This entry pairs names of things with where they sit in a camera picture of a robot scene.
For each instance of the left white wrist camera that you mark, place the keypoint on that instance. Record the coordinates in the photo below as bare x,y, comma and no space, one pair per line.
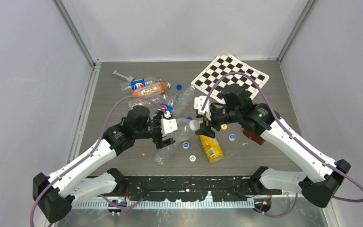
168,123

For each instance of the black white checkered mat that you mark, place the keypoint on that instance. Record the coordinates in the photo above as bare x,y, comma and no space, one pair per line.
223,64

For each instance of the crushed clear bottle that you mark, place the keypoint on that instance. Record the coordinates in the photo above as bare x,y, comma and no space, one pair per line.
158,99

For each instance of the yellow juice bottle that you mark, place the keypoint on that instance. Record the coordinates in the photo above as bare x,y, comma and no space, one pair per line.
211,148

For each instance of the orange drink bottle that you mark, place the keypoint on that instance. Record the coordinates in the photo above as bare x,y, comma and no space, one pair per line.
152,89

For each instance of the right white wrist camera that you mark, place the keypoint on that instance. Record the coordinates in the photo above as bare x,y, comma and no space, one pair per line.
202,107

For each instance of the clear bottle near mat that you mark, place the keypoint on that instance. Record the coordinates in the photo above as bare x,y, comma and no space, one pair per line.
183,101

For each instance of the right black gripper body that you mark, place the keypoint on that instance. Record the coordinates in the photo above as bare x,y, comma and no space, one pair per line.
219,116

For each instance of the pepsi bottle rear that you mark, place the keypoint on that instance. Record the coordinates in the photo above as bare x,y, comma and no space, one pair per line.
129,86

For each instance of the white bottle cap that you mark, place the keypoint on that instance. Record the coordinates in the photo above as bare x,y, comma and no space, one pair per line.
194,125

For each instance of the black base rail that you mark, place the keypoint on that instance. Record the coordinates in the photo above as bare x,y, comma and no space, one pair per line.
190,188

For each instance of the brown wooden block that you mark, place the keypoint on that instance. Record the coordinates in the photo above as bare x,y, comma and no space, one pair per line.
252,136

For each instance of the clear square labelled bottle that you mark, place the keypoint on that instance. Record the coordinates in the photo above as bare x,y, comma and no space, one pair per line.
183,132

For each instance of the grey metal t-bolt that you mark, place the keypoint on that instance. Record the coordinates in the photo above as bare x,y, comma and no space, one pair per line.
126,78

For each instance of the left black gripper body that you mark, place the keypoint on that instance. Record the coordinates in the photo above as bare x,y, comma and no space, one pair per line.
155,133

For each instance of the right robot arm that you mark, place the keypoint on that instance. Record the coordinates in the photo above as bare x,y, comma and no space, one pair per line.
319,178

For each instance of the white green cap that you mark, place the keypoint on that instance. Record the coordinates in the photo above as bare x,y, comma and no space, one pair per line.
192,158

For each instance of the clear ribbed plastic bottle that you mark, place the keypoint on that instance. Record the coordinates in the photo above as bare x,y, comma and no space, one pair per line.
163,155

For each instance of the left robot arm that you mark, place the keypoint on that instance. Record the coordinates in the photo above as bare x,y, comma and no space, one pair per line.
57,193

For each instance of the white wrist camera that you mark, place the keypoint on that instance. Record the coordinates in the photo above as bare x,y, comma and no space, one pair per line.
202,107
168,123

